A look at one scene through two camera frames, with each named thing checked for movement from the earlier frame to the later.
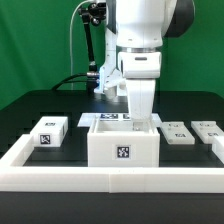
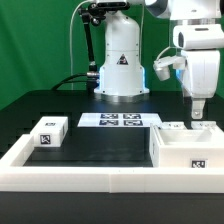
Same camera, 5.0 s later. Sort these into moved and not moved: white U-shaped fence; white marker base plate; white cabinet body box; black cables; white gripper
Moved: white cabinet body box; white gripper
Not moved: black cables; white U-shaped fence; white marker base plate
